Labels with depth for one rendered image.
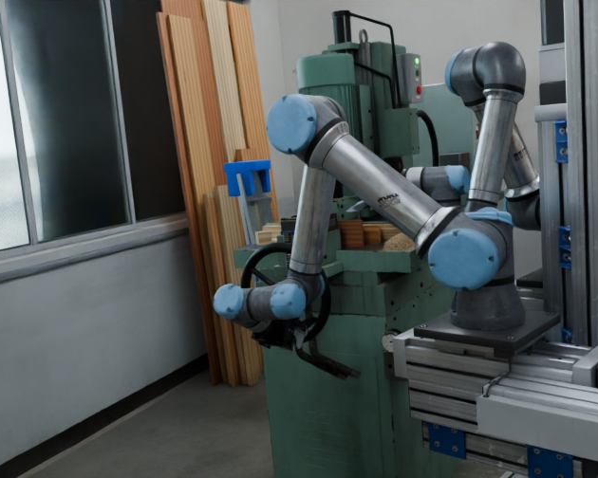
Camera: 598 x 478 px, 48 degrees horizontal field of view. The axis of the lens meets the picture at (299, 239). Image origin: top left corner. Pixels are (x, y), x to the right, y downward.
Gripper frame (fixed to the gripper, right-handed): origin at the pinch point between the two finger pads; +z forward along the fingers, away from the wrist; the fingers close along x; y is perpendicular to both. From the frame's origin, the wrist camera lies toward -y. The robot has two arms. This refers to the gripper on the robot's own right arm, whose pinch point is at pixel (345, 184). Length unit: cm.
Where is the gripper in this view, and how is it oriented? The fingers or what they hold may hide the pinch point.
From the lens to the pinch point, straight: 191.6
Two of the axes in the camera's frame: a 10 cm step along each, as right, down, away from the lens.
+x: 0.5, 9.9, 1.0
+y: -5.1, 1.1, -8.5
